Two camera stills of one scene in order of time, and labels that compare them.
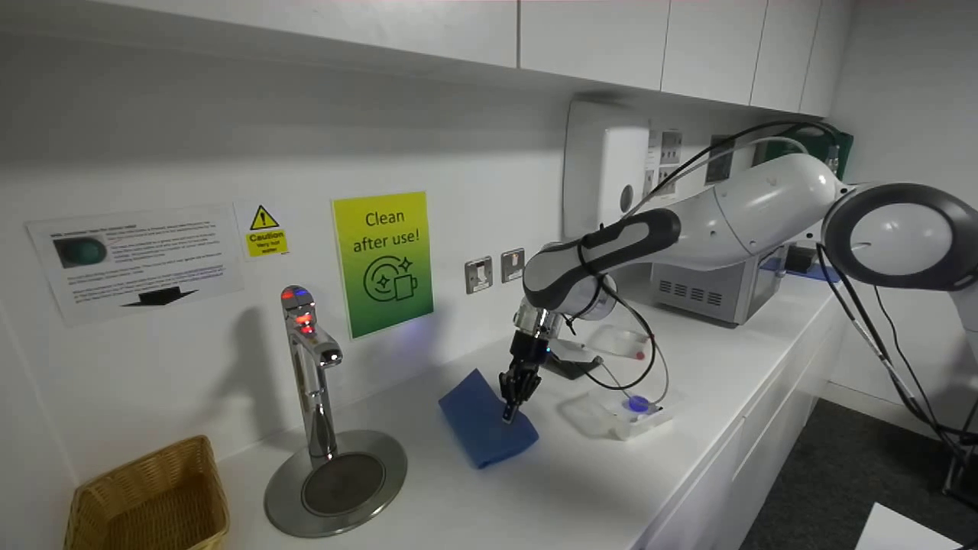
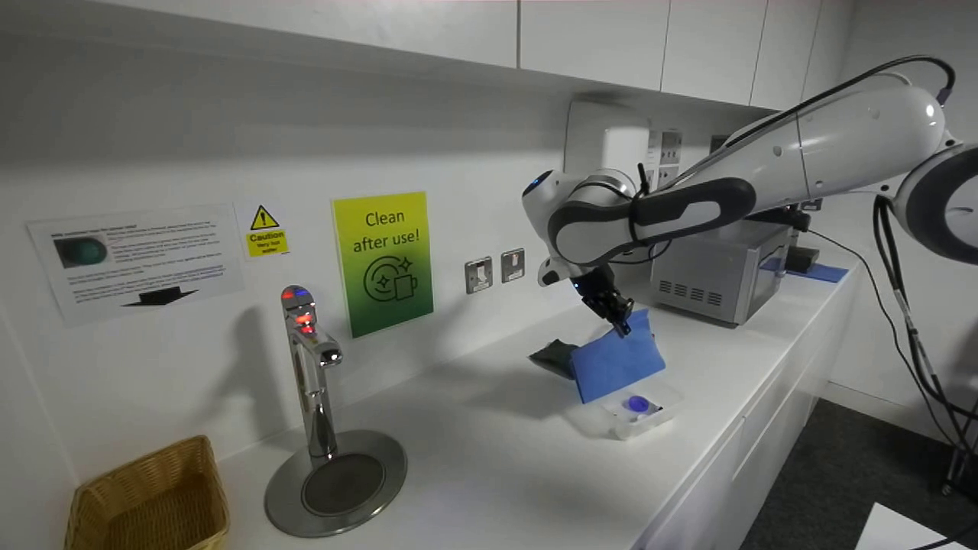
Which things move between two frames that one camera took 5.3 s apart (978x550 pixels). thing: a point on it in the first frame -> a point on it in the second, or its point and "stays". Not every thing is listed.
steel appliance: [716, 282] stays
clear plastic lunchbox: [615, 415] stays
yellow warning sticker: [266, 238] stays
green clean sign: [385, 256] stays
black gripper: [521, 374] -> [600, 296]
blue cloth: [475, 411] -> [617, 362]
